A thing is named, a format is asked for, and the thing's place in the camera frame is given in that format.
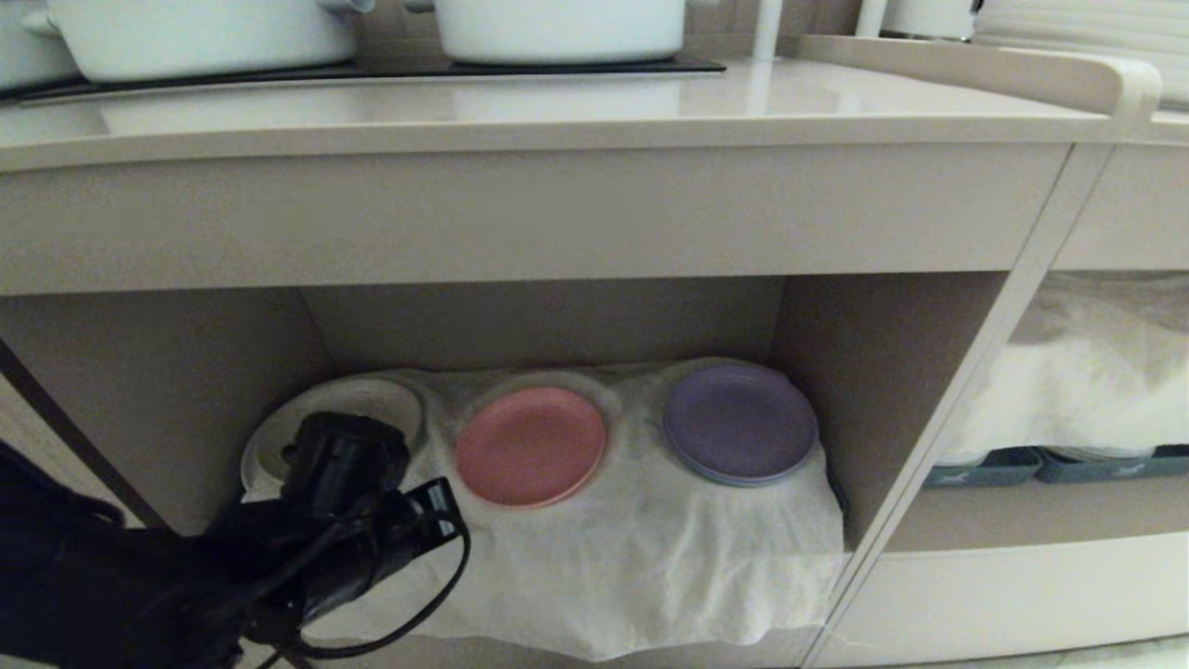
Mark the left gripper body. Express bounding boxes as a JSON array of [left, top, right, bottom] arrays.
[[281, 413, 411, 518]]

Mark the white plate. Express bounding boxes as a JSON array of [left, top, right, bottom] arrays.
[[240, 376, 426, 499]]

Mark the pink plate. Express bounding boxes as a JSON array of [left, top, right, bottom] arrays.
[[454, 387, 609, 509]]

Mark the beige counter cabinet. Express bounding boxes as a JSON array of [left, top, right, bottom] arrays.
[[0, 56, 1189, 669]]

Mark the purple plate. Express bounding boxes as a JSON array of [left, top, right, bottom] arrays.
[[662, 362, 820, 481]]

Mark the blue plate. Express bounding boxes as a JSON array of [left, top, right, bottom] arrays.
[[671, 439, 820, 489]]

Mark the white cloth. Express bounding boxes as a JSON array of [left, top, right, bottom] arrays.
[[936, 271, 1189, 463], [243, 358, 846, 662]]

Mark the white cooking pot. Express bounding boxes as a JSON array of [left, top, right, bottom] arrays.
[[0, 0, 80, 92], [404, 0, 721, 66], [19, 0, 377, 85]]

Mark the black cooktop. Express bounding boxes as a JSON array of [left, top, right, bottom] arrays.
[[0, 56, 727, 105]]

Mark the grey-blue bin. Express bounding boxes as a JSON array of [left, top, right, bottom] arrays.
[[1036, 444, 1189, 485], [923, 447, 1046, 490]]

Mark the white kettle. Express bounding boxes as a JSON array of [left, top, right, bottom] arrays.
[[855, 0, 984, 41]]

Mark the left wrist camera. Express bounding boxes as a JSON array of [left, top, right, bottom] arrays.
[[405, 477, 464, 560]]

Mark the black cable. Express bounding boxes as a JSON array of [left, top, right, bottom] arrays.
[[249, 483, 473, 664]]

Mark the beige rounded rail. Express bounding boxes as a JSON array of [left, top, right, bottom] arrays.
[[797, 34, 1164, 124]]

